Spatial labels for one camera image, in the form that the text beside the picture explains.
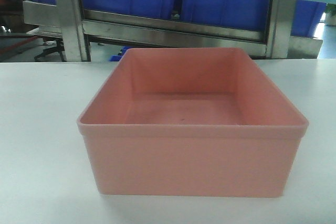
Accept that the pink plastic box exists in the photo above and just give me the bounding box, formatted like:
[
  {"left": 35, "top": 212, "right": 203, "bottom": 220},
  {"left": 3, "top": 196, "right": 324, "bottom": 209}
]
[{"left": 77, "top": 48, "right": 308, "bottom": 198}]

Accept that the stainless steel shelf rack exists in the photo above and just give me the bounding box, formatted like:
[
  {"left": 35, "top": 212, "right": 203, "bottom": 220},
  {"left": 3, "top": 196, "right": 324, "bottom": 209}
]
[{"left": 23, "top": 0, "right": 323, "bottom": 61}]

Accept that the blue bin under rack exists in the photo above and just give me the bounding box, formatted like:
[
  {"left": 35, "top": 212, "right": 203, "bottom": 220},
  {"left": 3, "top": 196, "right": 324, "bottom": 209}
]
[{"left": 109, "top": 46, "right": 131, "bottom": 62}]

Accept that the blue storage bin centre-right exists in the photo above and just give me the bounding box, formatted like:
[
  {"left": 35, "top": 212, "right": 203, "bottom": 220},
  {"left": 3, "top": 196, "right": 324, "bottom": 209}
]
[{"left": 180, "top": 0, "right": 269, "bottom": 31}]

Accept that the black office chair base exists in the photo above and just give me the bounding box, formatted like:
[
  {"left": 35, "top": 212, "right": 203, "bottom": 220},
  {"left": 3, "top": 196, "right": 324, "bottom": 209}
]
[{"left": 34, "top": 39, "right": 67, "bottom": 62}]

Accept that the blue storage bin far right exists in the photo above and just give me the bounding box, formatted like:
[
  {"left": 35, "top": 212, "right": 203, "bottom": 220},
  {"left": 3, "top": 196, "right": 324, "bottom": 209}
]
[{"left": 291, "top": 0, "right": 327, "bottom": 37}]

